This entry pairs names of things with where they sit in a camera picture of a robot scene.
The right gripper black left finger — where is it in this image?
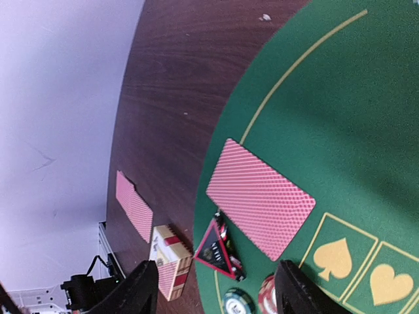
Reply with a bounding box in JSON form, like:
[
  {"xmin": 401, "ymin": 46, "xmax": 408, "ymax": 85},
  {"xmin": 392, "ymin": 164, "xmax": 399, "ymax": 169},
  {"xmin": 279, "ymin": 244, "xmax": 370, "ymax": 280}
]
[{"xmin": 87, "ymin": 260, "xmax": 158, "ymax": 314}]

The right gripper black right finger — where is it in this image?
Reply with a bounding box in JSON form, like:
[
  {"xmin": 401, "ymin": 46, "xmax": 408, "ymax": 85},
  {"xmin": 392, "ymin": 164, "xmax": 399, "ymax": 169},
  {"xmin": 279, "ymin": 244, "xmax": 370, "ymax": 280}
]
[{"xmin": 274, "ymin": 260, "xmax": 344, "ymax": 314}]

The red 5 chip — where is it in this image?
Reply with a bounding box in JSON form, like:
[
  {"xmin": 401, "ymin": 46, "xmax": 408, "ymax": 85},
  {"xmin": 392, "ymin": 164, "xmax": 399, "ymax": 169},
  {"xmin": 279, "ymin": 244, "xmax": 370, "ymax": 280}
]
[{"xmin": 258, "ymin": 274, "xmax": 278, "ymax": 314}]

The green 20 chip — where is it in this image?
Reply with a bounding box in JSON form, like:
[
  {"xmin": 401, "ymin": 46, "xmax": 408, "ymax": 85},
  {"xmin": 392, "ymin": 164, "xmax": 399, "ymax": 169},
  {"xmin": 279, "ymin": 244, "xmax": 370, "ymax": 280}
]
[{"xmin": 222, "ymin": 288, "xmax": 256, "ymax": 314}]

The dealt red card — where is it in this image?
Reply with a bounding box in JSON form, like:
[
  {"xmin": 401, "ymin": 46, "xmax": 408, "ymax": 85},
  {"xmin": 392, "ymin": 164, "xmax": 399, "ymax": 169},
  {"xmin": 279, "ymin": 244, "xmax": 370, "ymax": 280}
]
[
  {"xmin": 128, "ymin": 190, "xmax": 153, "ymax": 243},
  {"xmin": 115, "ymin": 170, "xmax": 134, "ymax": 217}
]

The black triangular all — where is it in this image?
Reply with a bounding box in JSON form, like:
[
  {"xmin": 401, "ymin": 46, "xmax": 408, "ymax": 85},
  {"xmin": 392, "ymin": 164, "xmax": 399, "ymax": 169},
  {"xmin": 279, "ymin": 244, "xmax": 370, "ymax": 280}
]
[{"xmin": 194, "ymin": 211, "xmax": 246, "ymax": 282}]

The red card pulled from deck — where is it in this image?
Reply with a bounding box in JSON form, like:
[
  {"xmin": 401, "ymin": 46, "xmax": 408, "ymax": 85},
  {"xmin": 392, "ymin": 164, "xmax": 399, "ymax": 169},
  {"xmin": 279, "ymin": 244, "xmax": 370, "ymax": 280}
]
[{"xmin": 206, "ymin": 138, "xmax": 316, "ymax": 261}]

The card deck box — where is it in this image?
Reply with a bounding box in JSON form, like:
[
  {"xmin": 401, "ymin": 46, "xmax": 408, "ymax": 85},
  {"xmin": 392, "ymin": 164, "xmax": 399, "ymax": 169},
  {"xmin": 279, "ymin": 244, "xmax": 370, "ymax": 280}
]
[{"xmin": 149, "ymin": 225, "xmax": 192, "ymax": 302}]

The green round poker mat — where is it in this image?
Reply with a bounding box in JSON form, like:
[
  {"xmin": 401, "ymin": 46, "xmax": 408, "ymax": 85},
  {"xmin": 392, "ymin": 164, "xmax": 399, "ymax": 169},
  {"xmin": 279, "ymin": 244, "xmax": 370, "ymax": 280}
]
[{"xmin": 194, "ymin": 1, "xmax": 418, "ymax": 313}]

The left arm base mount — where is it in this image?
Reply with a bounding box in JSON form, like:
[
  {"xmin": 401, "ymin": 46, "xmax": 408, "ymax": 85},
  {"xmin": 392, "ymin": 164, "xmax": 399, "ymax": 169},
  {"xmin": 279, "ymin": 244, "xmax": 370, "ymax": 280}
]
[{"xmin": 60, "ymin": 222, "xmax": 126, "ymax": 313}]

